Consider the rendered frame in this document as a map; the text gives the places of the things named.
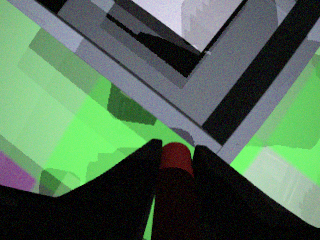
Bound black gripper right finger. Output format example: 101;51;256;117
192;144;320;240

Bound dark red peg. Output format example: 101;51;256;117
151;141;203;240

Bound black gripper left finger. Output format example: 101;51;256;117
0;137;163;240

